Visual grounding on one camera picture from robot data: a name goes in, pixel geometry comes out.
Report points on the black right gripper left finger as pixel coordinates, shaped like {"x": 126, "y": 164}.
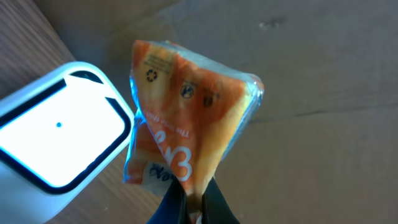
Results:
{"x": 172, "y": 209}

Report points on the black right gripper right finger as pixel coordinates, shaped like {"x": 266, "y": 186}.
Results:
{"x": 215, "y": 209}

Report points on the small orange packet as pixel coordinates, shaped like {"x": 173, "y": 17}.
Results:
{"x": 190, "y": 112}

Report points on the white barcode scanner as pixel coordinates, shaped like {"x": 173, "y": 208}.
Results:
{"x": 57, "y": 134}

